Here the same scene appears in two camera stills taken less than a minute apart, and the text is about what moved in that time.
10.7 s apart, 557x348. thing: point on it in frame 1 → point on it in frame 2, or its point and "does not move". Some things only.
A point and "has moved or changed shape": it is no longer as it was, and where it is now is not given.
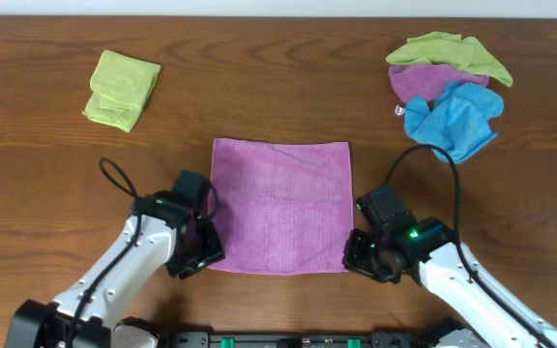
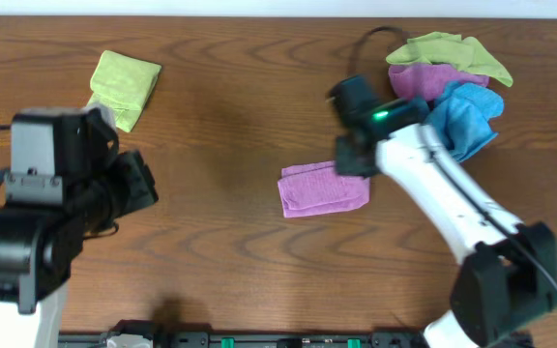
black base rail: (349, 339) does not move
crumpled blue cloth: (458, 121) does not move
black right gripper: (363, 258) → (351, 158)
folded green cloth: (120, 87) does not move
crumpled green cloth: (452, 49) does not move
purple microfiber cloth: (283, 207) has moved or changed shape
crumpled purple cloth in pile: (428, 79) does not move
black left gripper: (203, 253) → (139, 179)
